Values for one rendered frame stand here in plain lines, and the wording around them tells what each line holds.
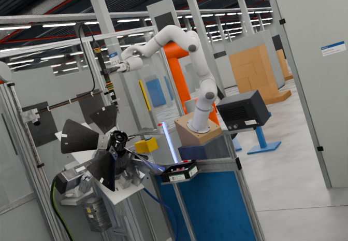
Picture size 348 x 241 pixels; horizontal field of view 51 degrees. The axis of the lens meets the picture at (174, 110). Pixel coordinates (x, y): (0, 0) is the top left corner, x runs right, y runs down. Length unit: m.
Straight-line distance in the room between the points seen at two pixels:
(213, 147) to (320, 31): 1.43
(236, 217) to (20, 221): 1.52
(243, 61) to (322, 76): 6.93
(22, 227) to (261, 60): 8.30
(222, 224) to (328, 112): 1.51
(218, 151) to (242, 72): 7.66
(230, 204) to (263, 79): 7.83
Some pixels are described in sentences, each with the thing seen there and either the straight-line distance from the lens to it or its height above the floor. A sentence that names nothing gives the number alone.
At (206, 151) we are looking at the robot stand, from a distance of 2.74.
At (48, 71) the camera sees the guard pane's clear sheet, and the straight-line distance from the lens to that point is 3.11.
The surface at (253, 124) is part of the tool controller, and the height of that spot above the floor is 1.06.
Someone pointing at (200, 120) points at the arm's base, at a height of 1.10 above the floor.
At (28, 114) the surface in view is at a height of 1.54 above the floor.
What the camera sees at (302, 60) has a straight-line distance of 3.59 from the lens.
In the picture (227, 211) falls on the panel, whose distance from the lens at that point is 2.66.
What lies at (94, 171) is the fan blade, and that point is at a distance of 2.19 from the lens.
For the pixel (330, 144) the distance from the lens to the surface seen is 3.72.
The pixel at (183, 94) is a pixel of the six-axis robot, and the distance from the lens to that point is 6.53.
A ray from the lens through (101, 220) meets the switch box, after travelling 2.68.
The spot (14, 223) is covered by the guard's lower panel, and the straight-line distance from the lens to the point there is 2.89.
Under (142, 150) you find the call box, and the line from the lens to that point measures 2.94.
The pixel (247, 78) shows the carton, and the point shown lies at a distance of 10.36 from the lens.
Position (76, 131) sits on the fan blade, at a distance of 2.40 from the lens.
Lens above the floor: 1.47
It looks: 5 degrees down
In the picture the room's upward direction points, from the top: 18 degrees counter-clockwise
